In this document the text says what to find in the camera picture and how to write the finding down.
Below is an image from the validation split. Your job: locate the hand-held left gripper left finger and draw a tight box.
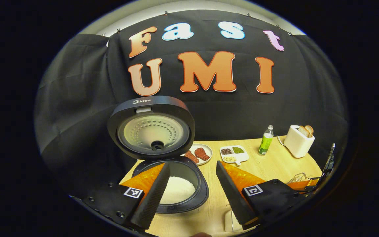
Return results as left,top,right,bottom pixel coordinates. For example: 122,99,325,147
89,162,171,231

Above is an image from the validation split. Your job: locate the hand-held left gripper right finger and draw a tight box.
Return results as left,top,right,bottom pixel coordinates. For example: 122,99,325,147
216,161,309,231

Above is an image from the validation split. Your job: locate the metal wire chopstick holder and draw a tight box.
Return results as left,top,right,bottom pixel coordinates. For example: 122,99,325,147
286,172,309,185

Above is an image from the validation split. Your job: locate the white rice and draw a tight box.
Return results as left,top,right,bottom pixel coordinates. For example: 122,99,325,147
160,176,197,205

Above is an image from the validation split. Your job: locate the black rice cooker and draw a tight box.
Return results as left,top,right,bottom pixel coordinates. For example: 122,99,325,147
107,95,210,215

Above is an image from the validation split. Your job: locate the white toaster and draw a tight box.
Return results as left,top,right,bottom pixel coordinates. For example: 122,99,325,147
283,125,315,159

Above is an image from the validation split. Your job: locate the white divided dish of beans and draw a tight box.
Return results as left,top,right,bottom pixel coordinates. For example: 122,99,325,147
219,145,249,166

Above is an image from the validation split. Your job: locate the red meat piece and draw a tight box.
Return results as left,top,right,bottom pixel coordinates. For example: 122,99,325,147
194,147,211,162
185,150,199,164

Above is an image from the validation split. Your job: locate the clear bottle with green label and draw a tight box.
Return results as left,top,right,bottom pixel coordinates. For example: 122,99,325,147
258,125,274,156

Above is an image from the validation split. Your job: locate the round white plate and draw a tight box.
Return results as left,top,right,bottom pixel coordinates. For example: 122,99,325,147
184,143,213,166

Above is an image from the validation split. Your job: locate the black backdrop cloth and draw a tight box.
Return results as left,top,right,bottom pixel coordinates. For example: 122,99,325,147
34,9,349,198

